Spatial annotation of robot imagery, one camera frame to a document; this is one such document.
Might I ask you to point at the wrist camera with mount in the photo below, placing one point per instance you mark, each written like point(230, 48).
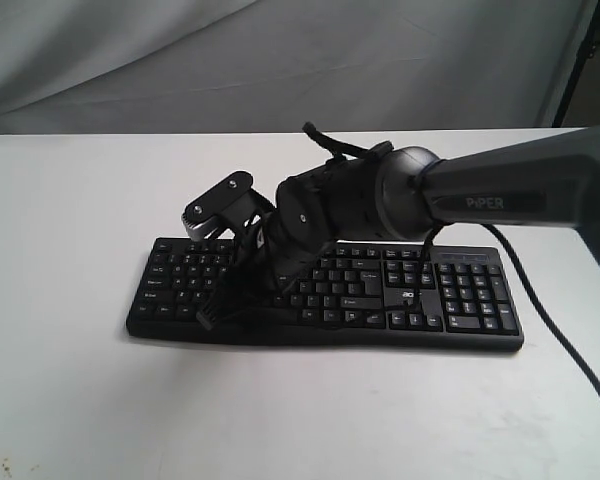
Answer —
point(230, 205)

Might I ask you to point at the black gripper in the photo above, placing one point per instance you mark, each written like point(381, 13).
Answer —
point(276, 243)

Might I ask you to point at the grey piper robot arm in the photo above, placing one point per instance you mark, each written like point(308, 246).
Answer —
point(389, 194)

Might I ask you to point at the grey backdrop cloth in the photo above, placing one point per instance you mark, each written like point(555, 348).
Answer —
point(69, 67)

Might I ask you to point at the black acer keyboard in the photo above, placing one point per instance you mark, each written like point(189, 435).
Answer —
point(358, 294)

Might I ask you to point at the black metal stand frame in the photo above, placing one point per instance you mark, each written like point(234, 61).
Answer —
point(580, 102)

